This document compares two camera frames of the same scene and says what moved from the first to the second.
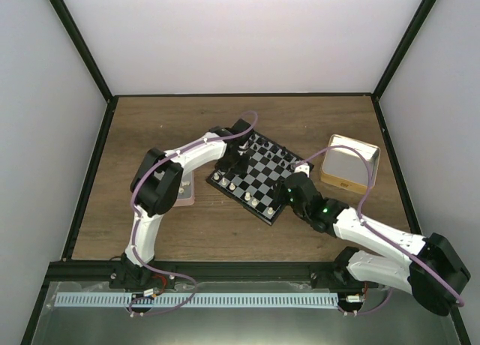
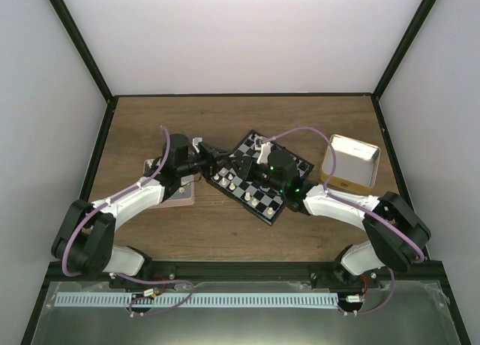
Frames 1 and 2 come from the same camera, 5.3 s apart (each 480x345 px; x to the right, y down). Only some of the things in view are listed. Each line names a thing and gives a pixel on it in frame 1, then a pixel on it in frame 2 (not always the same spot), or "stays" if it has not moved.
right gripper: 282,194 → 247,170
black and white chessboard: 268,163 stays
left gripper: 241,168 → 212,158
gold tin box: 346,169 stays
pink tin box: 186,194 stays
